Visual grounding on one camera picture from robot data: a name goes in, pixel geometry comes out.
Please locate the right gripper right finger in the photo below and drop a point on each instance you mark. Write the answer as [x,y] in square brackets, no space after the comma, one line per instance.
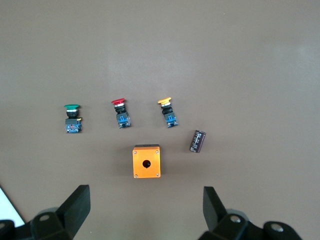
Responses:
[217,220]

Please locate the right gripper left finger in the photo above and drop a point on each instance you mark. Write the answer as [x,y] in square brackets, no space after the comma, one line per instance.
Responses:
[70,212]

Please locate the green mushroom push button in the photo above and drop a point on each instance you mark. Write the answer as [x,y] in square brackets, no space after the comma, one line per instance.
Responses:
[72,123]

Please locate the white drawer cabinet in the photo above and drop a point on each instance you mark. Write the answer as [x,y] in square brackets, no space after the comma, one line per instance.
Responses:
[6,210]

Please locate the red mushroom push button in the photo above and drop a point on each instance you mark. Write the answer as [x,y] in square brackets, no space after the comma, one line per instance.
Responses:
[122,118]

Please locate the yellow mushroom push button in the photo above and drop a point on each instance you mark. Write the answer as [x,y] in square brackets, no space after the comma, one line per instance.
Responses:
[170,118]

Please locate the orange button enclosure box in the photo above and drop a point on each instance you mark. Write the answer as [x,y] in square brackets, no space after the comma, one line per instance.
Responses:
[140,170]

